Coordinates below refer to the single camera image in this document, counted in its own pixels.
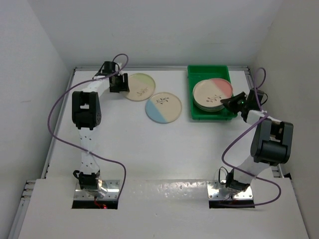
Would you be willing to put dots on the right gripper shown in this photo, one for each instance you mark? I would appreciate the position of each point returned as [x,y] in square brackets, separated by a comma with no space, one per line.
[232,101]

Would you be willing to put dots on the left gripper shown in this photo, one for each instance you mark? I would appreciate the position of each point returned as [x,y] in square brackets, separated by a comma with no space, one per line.
[124,86]

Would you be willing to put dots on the pink cream plate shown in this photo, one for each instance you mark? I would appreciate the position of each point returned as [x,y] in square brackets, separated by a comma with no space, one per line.
[209,93]
[208,111]

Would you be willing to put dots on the blue cream plate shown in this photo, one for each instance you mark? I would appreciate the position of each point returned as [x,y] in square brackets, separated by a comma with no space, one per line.
[208,108]
[163,107]

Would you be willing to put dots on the pink cream plate front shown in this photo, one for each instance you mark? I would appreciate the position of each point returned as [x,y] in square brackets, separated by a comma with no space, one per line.
[208,111]

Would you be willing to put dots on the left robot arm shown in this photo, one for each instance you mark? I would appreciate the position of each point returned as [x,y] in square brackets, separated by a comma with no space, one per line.
[87,115]

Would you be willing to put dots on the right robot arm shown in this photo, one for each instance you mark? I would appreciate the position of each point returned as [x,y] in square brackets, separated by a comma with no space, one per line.
[271,144]

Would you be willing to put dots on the green plastic bin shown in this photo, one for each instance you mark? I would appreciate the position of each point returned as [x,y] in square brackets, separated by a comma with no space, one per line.
[197,73]

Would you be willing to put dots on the green cream plate rear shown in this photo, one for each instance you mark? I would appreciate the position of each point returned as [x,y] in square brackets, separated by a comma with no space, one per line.
[141,87]

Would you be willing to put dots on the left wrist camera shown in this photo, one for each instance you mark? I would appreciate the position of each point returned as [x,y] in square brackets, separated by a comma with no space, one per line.
[119,68]

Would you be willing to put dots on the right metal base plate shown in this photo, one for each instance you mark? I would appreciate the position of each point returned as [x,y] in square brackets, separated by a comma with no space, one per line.
[218,192]

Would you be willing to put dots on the metal base plate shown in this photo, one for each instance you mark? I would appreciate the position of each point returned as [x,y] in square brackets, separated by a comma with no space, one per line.
[107,190]
[218,192]

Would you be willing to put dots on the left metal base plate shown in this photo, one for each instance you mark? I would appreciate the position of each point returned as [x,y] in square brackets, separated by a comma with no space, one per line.
[107,190]

